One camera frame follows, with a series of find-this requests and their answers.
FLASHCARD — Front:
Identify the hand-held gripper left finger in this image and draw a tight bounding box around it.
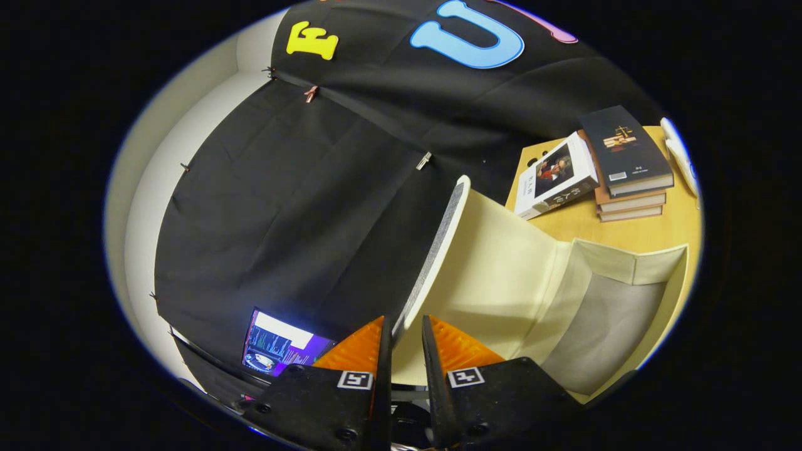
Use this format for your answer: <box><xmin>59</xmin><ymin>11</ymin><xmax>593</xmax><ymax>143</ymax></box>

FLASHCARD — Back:
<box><xmin>238</xmin><ymin>315</ymin><xmax>394</xmax><ymax>451</ymax></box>

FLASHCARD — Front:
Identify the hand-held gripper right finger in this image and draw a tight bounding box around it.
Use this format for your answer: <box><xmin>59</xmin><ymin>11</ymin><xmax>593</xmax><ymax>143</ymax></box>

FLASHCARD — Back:
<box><xmin>421</xmin><ymin>314</ymin><xmax>586</xmax><ymax>451</ymax></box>

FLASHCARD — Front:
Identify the beige fabric storage box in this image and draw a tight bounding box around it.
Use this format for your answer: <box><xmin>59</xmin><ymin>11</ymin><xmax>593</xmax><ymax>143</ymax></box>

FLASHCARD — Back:
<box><xmin>392</xmin><ymin>175</ymin><xmax>690</xmax><ymax>405</ymax></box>

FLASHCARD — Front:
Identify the lit computer screen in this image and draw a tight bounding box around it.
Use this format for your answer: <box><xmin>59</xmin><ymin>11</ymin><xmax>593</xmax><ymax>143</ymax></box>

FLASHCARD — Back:
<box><xmin>241</xmin><ymin>307</ymin><xmax>337</xmax><ymax>378</ymax></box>

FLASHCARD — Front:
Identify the white book with portrait cover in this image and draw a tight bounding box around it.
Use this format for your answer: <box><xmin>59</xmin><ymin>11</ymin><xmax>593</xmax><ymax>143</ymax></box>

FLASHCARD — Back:
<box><xmin>514</xmin><ymin>132</ymin><xmax>600</xmax><ymax>221</ymax></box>

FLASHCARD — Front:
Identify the dark book with scales print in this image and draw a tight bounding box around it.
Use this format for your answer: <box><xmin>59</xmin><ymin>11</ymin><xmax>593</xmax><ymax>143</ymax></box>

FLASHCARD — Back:
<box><xmin>578</xmin><ymin>105</ymin><xmax>675</xmax><ymax>198</ymax></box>

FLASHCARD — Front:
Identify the white plush toy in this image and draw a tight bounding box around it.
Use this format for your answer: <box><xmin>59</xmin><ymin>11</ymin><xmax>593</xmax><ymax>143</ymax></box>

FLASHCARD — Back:
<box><xmin>660</xmin><ymin>117</ymin><xmax>701</xmax><ymax>198</ymax></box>

